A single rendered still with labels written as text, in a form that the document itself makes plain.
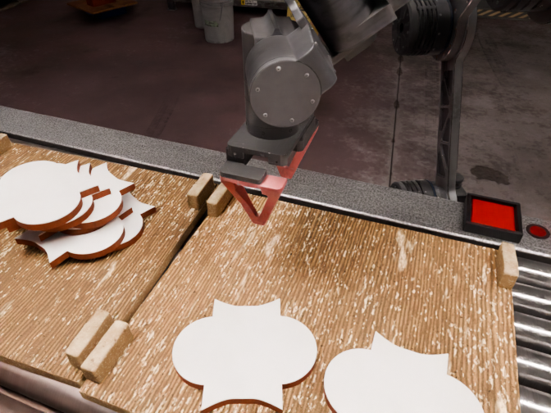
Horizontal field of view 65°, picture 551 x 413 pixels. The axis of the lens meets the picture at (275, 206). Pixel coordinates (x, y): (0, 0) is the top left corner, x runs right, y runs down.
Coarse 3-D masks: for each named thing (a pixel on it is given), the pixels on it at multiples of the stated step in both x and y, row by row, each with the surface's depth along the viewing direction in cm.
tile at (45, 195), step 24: (24, 168) 60; (48, 168) 60; (72, 168) 60; (0, 192) 56; (24, 192) 56; (48, 192) 56; (72, 192) 56; (96, 192) 58; (0, 216) 53; (24, 216) 53; (48, 216) 53; (72, 216) 54
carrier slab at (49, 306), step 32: (0, 160) 74; (32, 160) 74; (64, 160) 74; (96, 160) 74; (160, 192) 67; (160, 224) 62; (192, 224) 62; (0, 256) 57; (32, 256) 57; (128, 256) 57; (160, 256) 57; (0, 288) 53; (32, 288) 53; (64, 288) 53; (96, 288) 53; (128, 288) 53; (0, 320) 49; (32, 320) 49; (64, 320) 49; (128, 320) 51; (0, 352) 46; (32, 352) 46; (64, 352) 46
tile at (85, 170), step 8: (80, 168) 62; (88, 168) 62; (88, 176) 61; (104, 192) 59; (88, 200) 57; (88, 208) 56; (80, 216) 55; (88, 216) 56; (16, 224) 54; (64, 224) 54; (72, 224) 54
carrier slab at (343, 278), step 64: (192, 256) 57; (256, 256) 57; (320, 256) 57; (384, 256) 57; (448, 256) 57; (192, 320) 49; (320, 320) 49; (384, 320) 49; (448, 320) 49; (512, 320) 49; (128, 384) 43; (320, 384) 43; (512, 384) 43
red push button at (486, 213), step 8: (472, 200) 67; (480, 200) 67; (472, 208) 66; (480, 208) 66; (488, 208) 66; (496, 208) 66; (504, 208) 66; (512, 208) 66; (472, 216) 64; (480, 216) 64; (488, 216) 64; (496, 216) 64; (504, 216) 64; (512, 216) 64; (488, 224) 63; (496, 224) 63; (504, 224) 63; (512, 224) 63
